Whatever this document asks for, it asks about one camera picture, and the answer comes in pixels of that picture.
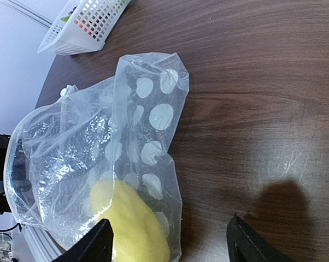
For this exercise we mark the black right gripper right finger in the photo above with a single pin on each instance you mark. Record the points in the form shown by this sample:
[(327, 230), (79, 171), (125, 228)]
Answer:
[(245, 244)]

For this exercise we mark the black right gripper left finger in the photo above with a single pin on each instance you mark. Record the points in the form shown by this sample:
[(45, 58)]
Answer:
[(96, 245)]

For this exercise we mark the yellow fake lemon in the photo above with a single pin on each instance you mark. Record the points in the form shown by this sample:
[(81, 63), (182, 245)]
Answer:
[(138, 235)]

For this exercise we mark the clear zip top bag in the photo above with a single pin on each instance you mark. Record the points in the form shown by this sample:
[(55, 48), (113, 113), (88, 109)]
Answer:
[(121, 129)]

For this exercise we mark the orange fake food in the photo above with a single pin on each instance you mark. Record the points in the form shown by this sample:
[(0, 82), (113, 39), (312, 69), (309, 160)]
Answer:
[(86, 25)]

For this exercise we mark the white zip slider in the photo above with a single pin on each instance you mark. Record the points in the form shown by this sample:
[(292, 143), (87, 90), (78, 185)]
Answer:
[(66, 91)]

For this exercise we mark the white plastic perforated basket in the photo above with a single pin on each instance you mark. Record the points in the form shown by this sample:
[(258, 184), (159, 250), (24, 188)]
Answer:
[(64, 37)]

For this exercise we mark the aluminium front rail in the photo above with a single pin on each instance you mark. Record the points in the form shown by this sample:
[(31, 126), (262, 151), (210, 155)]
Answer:
[(34, 244)]

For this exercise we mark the left aluminium corner post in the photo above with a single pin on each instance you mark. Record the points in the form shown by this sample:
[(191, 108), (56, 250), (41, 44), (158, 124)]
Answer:
[(27, 12)]

